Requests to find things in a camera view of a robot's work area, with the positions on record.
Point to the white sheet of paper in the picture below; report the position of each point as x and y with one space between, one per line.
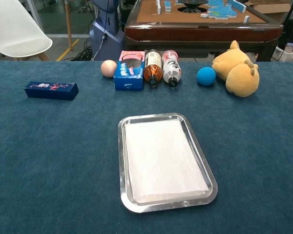
163 158

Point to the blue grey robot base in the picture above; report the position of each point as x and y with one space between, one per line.
106 31

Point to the rectangular metal tray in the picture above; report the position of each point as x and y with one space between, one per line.
123 185

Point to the blue cookie box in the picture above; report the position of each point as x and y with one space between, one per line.
128 78

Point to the amber tea bottle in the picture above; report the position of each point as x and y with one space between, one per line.
152 68

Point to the white pink drink bottle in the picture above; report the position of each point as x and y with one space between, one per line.
171 68

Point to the peach foam ball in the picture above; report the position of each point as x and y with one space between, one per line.
108 68

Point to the pink snack box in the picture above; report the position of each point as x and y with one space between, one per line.
131 56

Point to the blue foam ball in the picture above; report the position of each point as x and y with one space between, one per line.
206 76

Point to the blue teal table cloth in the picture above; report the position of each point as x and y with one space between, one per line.
63 158

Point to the long dark blue box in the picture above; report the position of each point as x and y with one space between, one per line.
51 90

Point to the yellow plush toy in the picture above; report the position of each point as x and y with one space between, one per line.
239 73

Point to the brown mahjong table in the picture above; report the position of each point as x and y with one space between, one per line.
200 29

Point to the wooden pole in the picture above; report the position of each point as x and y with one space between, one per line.
69 24

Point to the black round centre dome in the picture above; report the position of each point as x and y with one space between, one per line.
192 3

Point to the blue mahjong tile pile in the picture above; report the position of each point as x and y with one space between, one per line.
221 11

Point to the white plastic chair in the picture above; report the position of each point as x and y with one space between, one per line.
17 31

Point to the cardboard box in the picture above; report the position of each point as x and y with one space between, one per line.
271 7

